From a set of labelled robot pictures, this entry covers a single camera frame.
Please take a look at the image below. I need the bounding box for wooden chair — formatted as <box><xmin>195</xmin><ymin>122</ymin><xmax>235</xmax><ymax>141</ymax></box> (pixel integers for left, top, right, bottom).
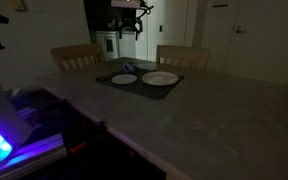
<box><xmin>156</xmin><ymin>45</ymin><xmax>210</xmax><ymax>70</ymax></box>
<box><xmin>50</xmin><ymin>43</ymin><xmax>105</xmax><ymax>72</ymax></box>

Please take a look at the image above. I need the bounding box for right wooden chair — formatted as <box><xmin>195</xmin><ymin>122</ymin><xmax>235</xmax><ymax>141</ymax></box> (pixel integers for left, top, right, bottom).
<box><xmin>156</xmin><ymin>45</ymin><xmax>210</xmax><ymax>70</ymax></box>

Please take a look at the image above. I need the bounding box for white door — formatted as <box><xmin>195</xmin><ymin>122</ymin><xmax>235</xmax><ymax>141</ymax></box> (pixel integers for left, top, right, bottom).
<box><xmin>224</xmin><ymin>0</ymin><xmax>288</xmax><ymax>85</ymax></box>

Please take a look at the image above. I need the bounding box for large white plate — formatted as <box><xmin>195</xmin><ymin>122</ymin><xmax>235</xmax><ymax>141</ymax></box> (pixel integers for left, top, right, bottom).
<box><xmin>142</xmin><ymin>71</ymin><xmax>179</xmax><ymax>86</ymax></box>

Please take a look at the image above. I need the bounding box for blue towel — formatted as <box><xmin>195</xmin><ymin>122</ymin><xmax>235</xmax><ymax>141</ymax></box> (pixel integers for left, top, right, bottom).
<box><xmin>123</xmin><ymin>63</ymin><xmax>136</xmax><ymax>74</ymax></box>

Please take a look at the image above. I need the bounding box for small white plate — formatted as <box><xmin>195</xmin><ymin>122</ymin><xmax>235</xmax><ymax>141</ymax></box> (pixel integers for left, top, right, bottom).
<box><xmin>111</xmin><ymin>74</ymin><xmax>137</xmax><ymax>85</ymax></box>

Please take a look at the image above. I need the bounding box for black placemat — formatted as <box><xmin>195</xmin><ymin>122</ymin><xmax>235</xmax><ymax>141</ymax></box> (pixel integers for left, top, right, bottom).
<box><xmin>96</xmin><ymin>68</ymin><xmax>184</xmax><ymax>100</ymax></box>

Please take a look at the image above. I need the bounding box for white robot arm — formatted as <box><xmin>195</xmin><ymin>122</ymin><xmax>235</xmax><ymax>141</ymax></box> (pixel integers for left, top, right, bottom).
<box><xmin>111</xmin><ymin>0</ymin><xmax>153</xmax><ymax>40</ymax></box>

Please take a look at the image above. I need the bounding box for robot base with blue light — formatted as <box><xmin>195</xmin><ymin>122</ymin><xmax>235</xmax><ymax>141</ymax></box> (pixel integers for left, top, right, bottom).
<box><xmin>0</xmin><ymin>85</ymin><xmax>67</xmax><ymax>180</ymax></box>

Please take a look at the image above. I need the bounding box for left wooden chair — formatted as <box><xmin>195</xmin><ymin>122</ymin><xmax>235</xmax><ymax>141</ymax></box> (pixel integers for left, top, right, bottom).
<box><xmin>50</xmin><ymin>43</ymin><xmax>105</xmax><ymax>72</ymax></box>

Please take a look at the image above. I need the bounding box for white kitchen cabinet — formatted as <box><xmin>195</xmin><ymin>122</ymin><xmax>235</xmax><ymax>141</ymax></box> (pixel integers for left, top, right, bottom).
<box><xmin>96</xmin><ymin>31</ymin><xmax>136</xmax><ymax>60</ymax></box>

